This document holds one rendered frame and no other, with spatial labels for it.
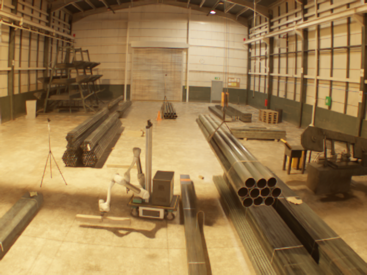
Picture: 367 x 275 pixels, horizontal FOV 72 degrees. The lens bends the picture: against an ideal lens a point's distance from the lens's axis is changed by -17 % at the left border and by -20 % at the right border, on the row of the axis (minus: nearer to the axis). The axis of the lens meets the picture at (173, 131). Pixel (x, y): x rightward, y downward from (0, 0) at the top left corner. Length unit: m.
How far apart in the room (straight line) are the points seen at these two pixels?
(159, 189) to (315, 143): 4.16
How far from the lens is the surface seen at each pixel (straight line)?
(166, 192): 5.60
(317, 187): 7.84
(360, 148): 8.81
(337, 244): 4.65
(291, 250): 4.46
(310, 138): 7.73
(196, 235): 5.08
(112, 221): 5.47
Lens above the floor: 2.74
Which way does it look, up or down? 11 degrees down
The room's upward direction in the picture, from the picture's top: 2 degrees clockwise
